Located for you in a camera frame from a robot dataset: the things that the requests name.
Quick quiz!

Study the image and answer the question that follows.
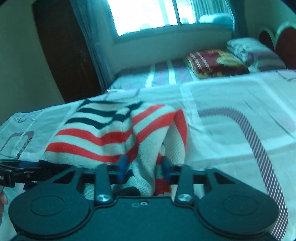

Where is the striped mattress cover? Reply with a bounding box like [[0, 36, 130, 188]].
[[109, 59, 199, 90]]

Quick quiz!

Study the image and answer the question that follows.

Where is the person's left hand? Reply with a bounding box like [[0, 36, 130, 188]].
[[0, 191, 8, 214]]

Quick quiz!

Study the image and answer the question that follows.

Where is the bright window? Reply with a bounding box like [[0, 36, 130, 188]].
[[107, 1, 235, 42]]

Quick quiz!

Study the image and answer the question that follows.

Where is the red wooden headboard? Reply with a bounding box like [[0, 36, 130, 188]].
[[258, 21, 296, 70]]

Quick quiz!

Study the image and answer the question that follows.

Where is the grey striped pillow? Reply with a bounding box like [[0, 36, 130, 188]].
[[227, 38, 286, 72]]

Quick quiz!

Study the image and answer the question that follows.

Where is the grey blue curtain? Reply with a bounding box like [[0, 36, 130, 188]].
[[70, 0, 114, 92]]

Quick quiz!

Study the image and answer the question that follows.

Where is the white patterned bed sheet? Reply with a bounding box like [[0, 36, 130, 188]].
[[1, 70, 295, 240]]

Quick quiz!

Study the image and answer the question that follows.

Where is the red yellow folded blanket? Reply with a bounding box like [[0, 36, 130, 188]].
[[184, 49, 249, 79]]

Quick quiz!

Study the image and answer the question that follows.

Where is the white red black striped sweater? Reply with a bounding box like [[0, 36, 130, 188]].
[[42, 99, 188, 196]]

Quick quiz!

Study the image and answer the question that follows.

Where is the dark wooden door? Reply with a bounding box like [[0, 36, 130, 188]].
[[32, 0, 101, 103]]

